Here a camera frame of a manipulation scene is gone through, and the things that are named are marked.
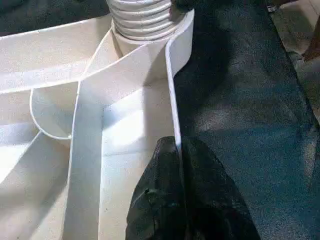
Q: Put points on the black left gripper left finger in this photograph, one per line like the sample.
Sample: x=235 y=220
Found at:
x=157 y=200

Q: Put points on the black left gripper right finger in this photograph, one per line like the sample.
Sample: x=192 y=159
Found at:
x=215 y=200

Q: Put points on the white plastic table top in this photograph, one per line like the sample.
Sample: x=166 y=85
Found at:
x=50 y=75

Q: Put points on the white plastic table leg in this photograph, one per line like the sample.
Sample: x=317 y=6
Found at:
x=140 y=17

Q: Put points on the black work mat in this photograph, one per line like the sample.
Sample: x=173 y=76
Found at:
x=250 y=100

